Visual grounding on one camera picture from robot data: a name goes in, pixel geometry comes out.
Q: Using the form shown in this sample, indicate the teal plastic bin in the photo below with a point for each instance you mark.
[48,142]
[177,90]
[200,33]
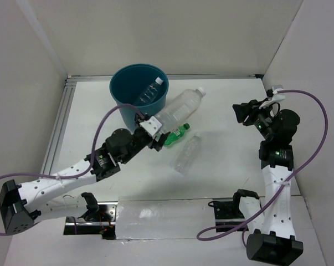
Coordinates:
[126,85]

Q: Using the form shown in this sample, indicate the aluminium frame rail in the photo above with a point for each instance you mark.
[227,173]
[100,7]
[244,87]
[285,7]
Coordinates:
[227,161]

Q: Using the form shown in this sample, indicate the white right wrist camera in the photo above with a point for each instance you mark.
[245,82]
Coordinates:
[274,95]

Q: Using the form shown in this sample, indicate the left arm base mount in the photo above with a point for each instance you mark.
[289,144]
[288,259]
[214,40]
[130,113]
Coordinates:
[99,219]

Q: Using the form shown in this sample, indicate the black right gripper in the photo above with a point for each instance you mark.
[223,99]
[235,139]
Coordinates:
[251,108]

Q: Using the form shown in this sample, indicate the green plastic bottle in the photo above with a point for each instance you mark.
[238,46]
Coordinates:
[176,134]

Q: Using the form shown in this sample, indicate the large clear bottle front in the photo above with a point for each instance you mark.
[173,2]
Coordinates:
[179,109]

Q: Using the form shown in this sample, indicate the white front cover panel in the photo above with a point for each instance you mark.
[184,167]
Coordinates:
[165,219]

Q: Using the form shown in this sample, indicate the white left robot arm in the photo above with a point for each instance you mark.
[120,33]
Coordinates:
[23,205]

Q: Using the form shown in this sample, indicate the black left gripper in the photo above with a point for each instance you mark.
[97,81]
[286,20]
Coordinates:
[157,145]

